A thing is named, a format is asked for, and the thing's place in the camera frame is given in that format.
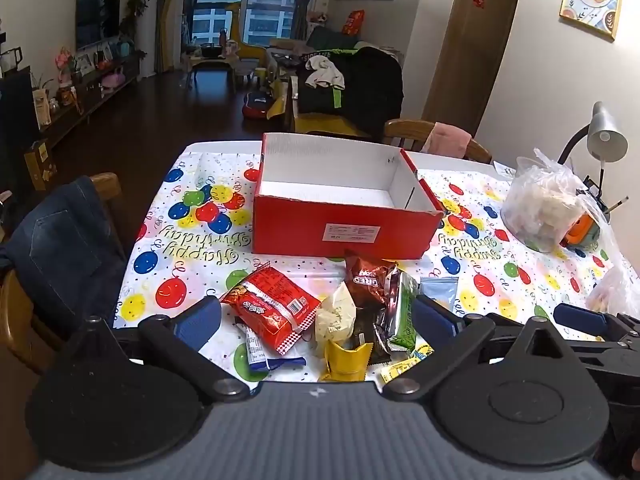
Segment dark wooden tv cabinet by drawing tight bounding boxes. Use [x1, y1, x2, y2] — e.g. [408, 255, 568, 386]
[1, 53, 140, 194]

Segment brown paper bag on floor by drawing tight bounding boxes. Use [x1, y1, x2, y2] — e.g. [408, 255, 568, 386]
[24, 140, 58, 192]

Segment light blue snack packet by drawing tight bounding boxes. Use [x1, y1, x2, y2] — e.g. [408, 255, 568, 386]
[421, 276, 458, 310]

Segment black television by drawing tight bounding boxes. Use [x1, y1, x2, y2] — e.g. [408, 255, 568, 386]
[75, 0, 120, 50]

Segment dark blue jeans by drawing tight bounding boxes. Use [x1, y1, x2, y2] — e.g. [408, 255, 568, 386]
[1, 176, 127, 340]

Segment dark chocolate snack packet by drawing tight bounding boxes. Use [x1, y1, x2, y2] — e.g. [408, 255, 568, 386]
[352, 306, 392, 365]

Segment blue white snack packet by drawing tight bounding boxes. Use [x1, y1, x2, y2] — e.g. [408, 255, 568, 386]
[236, 322, 306, 373]

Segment wooden chair with pink cloth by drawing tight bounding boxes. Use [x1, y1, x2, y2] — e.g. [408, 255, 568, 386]
[383, 118, 492, 164]

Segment grey desk lamp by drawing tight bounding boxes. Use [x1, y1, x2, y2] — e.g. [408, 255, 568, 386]
[558, 101, 628, 180]

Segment clear plastic bag of snacks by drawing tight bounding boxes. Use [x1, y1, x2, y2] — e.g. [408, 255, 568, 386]
[500, 148, 608, 254]

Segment green biscuit packet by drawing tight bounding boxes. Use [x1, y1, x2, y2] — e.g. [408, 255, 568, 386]
[384, 270, 419, 353]

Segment red cardboard shoe box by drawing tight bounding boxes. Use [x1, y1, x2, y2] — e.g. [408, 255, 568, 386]
[253, 132, 444, 260]

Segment red snack bag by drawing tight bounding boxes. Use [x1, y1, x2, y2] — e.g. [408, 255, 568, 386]
[221, 264, 320, 356]

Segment yellow minion candy packet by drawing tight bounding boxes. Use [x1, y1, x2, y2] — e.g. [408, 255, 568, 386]
[378, 344, 434, 385]

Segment cream yellow snack packet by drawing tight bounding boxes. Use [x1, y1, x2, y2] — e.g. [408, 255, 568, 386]
[314, 282, 357, 358]

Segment dark sofa with clothes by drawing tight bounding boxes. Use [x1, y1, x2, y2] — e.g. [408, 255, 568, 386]
[292, 27, 404, 141]

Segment orange toy on table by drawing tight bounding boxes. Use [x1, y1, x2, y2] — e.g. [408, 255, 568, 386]
[561, 214, 600, 249]

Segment pink cloth on chair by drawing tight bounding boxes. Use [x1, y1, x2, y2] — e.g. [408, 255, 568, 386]
[421, 122, 472, 159]

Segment brown Oreo packet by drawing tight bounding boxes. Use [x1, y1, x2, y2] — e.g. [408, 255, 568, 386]
[345, 250, 399, 309]

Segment yellow square snack packet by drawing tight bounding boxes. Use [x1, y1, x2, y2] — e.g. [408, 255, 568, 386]
[319, 340, 373, 382]

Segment white garment on sofa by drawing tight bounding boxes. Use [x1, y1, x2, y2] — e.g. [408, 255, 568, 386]
[305, 54, 345, 91]

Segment red toy car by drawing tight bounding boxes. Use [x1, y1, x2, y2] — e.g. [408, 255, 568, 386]
[242, 91, 273, 119]

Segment wooden chair with jeans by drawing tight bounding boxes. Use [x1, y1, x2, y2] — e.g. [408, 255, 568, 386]
[1, 174, 127, 374]

